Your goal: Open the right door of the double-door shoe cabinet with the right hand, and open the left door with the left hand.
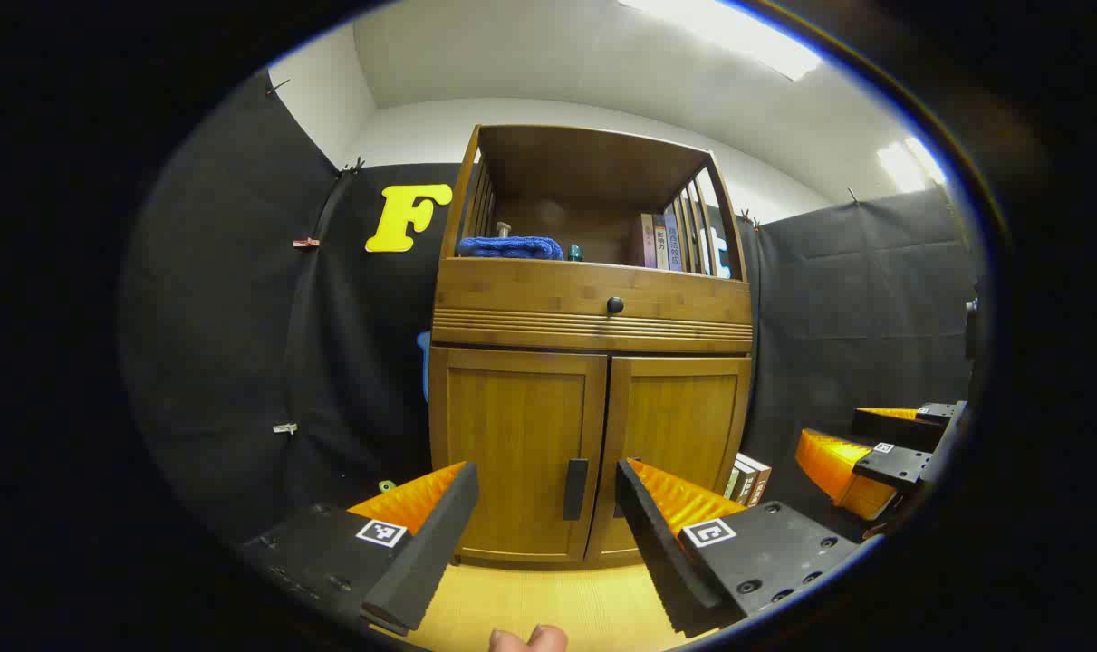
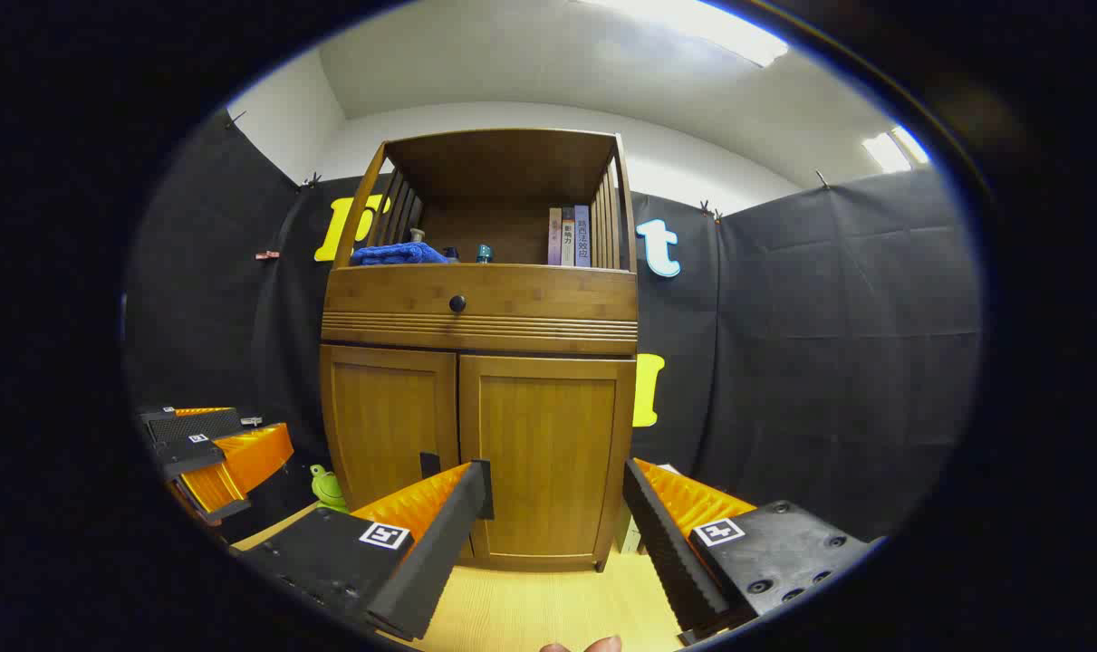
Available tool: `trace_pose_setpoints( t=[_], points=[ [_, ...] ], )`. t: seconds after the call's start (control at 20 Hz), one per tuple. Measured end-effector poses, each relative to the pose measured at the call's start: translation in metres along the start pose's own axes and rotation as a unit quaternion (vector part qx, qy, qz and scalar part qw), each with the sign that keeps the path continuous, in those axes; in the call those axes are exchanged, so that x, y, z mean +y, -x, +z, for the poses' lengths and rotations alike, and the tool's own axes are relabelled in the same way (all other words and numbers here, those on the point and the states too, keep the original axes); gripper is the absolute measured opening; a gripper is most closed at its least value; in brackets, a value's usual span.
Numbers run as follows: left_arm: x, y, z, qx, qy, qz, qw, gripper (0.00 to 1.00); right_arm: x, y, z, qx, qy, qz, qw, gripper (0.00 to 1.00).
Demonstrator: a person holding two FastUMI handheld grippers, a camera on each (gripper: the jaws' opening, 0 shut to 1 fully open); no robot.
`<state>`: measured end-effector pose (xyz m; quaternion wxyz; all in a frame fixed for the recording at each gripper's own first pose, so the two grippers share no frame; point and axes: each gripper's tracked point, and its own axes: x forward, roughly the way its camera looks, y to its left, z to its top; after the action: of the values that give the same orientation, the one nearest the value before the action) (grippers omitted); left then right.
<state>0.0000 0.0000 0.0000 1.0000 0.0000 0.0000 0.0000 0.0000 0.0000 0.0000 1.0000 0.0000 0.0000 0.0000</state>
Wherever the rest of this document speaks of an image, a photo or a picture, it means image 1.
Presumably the long ceiling light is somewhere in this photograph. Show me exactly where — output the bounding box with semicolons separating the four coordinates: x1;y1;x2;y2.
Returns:
616;0;825;82

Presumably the small ceiling light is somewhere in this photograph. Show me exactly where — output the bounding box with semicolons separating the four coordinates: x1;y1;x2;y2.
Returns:
877;136;948;193

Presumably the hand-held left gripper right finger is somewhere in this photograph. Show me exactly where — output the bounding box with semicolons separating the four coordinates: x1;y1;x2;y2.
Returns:
614;457;884;638

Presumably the brown standing book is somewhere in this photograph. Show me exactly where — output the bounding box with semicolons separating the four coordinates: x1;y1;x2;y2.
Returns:
744;453;773;508

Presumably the blue folded towel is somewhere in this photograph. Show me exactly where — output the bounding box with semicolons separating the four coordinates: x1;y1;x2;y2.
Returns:
457;235;564;262

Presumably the wooden double-door shoe cabinet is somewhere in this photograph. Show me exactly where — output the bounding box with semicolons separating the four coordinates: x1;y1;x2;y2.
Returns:
426;124;755;567

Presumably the wooden drawer with black knob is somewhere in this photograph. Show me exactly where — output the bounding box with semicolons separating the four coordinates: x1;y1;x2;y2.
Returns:
435;258;753;325

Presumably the black backdrop cloth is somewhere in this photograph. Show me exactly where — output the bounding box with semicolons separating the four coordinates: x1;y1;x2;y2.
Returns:
118;68;984;562

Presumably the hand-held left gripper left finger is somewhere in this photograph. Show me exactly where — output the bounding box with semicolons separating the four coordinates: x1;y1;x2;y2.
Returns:
240;460;481;635

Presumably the wooden cabinet door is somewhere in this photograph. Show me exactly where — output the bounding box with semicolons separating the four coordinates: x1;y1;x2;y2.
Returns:
587;355;753;562
430;347;610;564

